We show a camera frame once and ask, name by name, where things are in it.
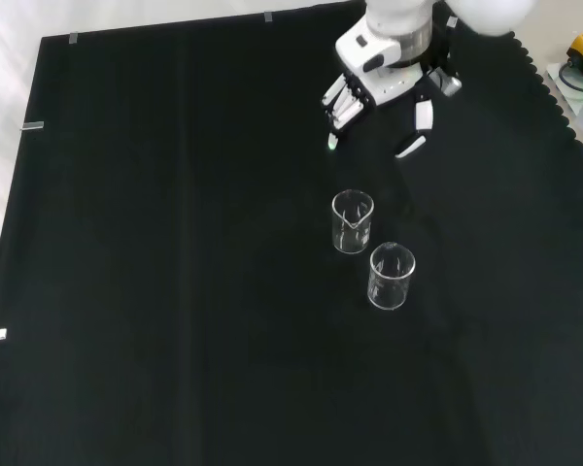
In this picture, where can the clear glass beaker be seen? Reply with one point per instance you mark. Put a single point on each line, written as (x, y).
(391, 296)
(352, 242)

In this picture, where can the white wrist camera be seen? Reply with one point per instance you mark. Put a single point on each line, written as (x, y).
(364, 46)

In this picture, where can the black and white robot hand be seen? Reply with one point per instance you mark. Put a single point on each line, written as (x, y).
(393, 87)

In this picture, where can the black table cloth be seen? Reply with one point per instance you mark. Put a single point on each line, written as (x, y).
(175, 242)

